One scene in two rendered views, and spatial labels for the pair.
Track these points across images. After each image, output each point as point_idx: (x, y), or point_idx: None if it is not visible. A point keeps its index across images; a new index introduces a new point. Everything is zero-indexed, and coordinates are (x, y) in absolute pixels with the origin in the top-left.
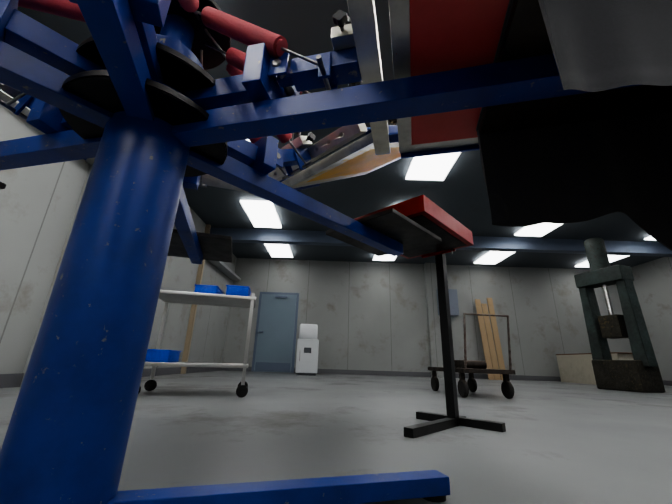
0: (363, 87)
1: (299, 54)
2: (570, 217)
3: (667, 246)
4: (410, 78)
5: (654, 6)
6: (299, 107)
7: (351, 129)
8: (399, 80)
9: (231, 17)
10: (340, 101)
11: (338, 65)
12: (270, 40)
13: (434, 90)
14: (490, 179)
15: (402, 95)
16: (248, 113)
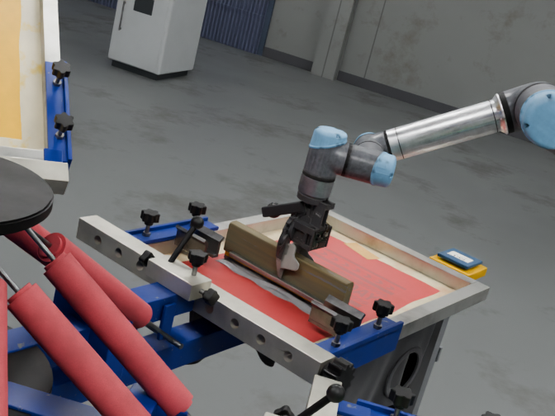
0: (189, 345)
1: (158, 328)
2: None
3: (258, 354)
4: (223, 332)
5: (353, 391)
6: (131, 376)
7: (50, 187)
8: (215, 334)
9: (101, 279)
10: (168, 364)
11: (175, 315)
12: (141, 323)
13: (233, 344)
14: (195, 319)
15: (212, 352)
16: (78, 393)
